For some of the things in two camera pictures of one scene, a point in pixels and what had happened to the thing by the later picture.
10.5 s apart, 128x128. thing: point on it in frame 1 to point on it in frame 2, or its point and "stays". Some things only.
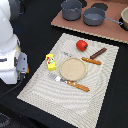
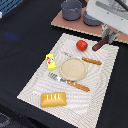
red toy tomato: x=81 y=45 stays
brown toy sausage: x=98 y=53 to x=102 y=42
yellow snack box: x=50 y=60 stays
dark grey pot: x=71 y=10 stays
